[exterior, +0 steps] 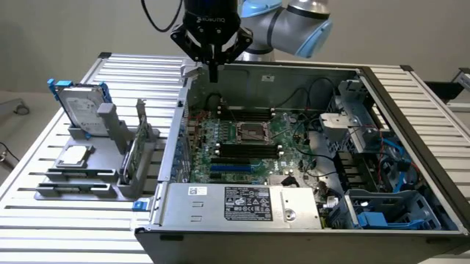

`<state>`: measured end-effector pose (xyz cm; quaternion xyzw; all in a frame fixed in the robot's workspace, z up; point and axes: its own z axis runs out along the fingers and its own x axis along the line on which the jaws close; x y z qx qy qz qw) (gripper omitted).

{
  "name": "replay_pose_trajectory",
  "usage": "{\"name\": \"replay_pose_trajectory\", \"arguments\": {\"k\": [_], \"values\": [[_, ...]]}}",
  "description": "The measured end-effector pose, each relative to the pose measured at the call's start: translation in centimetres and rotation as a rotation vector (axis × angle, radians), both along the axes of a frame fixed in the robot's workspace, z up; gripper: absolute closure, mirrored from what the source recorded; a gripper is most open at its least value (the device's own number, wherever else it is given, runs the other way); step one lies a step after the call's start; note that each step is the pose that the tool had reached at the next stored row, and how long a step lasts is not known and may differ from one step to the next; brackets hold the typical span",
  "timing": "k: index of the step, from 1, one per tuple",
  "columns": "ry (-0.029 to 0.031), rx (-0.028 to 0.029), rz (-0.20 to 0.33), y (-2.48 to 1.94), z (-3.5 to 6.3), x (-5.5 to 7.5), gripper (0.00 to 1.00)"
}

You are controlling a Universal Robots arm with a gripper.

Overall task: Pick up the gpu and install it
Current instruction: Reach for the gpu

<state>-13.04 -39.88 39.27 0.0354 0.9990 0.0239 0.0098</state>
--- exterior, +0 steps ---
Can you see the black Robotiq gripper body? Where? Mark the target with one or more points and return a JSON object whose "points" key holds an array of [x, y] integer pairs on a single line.
{"points": [[211, 24]]}

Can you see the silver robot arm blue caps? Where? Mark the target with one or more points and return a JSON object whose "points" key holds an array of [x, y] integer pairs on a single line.
{"points": [[294, 26]]}

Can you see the grey case release lever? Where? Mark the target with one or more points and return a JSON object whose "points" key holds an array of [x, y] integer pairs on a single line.
{"points": [[190, 71]]}

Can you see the black RAM slot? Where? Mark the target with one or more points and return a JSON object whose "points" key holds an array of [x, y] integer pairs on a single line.
{"points": [[246, 108], [250, 145], [246, 111], [250, 148], [250, 152], [246, 117], [246, 114], [250, 156]]}

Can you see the CPU socket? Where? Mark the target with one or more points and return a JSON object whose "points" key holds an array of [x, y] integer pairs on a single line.
{"points": [[252, 132]]}

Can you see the hard disk in blue carrier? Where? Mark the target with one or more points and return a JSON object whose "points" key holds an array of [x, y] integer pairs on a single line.
{"points": [[80, 110]]}

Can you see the green graphics card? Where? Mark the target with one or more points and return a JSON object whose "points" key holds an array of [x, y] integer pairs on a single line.
{"points": [[138, 148]]}

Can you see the silver metal drive cage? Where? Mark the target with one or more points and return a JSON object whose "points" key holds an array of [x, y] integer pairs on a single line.
{"points": [[353, 110]]}

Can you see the black expansion slot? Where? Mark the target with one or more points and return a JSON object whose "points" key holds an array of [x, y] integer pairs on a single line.
{"points": [[228, 161]]}

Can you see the green motherboard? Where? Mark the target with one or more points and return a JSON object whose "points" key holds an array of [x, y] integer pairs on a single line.
{"points": [[294, 154]]}

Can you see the blue expansion slot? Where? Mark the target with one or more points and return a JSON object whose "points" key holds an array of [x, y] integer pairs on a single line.
{"points": [[231, 167]]}

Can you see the grey parts rack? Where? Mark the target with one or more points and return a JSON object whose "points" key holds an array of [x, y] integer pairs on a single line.
{"points": [[105, 154]]}

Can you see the silver chipset heatsink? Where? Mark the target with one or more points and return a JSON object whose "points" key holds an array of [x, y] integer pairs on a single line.
{"points": [[278, 180]]}

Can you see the silver CPU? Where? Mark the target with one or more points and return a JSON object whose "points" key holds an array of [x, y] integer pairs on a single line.
{"points": [[75, 155]]}

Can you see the chair caster wheel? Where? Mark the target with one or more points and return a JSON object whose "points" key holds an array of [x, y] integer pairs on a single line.
{"points": [[21, 107]]}

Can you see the RAM stick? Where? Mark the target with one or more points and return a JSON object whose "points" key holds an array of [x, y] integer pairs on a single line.
{"points": [[80, 172], [73, 187]]}

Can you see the silver power supply unit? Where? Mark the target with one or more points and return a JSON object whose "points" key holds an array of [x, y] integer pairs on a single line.
{"points": [[212, 209]]}

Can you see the blue case latch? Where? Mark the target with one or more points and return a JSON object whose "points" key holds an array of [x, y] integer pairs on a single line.
{"points": [[140, 206]]}

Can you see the black block on neighbouring table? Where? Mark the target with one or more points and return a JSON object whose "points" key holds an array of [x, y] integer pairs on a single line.
{"points": [[442, 92]]}

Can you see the aluminium profile with blue label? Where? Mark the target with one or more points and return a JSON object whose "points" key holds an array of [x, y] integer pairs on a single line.
{"points": [[462, 78]]}

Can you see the blue disk carrier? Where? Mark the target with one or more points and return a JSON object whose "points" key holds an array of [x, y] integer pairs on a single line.
{"points": [[373, 220]]}

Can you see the grey disk bay cage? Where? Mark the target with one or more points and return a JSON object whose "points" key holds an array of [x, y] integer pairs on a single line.
{"points": [[414, 200]]}

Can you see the open black PC case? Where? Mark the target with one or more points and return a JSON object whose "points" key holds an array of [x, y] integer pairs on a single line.
{"points": [[294, 247]]}

